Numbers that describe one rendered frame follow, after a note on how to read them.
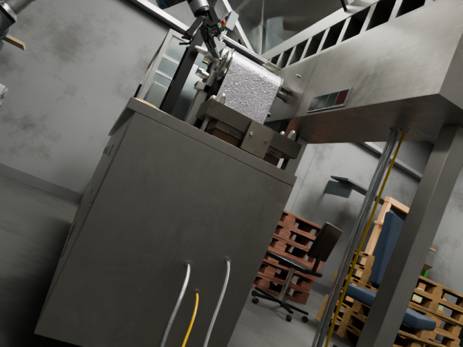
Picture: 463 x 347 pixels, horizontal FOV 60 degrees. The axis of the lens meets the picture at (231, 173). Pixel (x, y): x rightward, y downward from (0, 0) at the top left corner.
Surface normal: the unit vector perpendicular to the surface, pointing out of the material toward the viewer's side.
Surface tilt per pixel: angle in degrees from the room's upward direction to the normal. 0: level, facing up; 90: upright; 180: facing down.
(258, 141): 90
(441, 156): 90
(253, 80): 90
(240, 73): 90
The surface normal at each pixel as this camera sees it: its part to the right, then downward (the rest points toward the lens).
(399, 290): 0.32, 0.06
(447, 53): -0.86, -0.40
